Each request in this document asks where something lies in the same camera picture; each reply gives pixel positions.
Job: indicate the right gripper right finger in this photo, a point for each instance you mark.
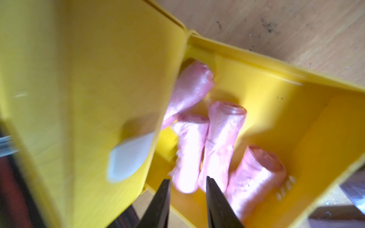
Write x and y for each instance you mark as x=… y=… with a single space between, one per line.
x=220 y=214

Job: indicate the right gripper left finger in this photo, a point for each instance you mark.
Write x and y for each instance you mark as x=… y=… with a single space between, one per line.
x=157 y=213

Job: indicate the pink roll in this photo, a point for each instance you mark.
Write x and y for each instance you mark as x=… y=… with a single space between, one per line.
x=192 y=86
x=192 y=131
x=226 y=121
x=257 y=175

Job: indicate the yellow drawer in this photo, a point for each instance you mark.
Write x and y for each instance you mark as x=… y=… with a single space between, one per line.
x=314 y=123

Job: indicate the yellow drawer cabinet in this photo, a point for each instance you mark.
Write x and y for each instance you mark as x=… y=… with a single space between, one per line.
x=84 y=87

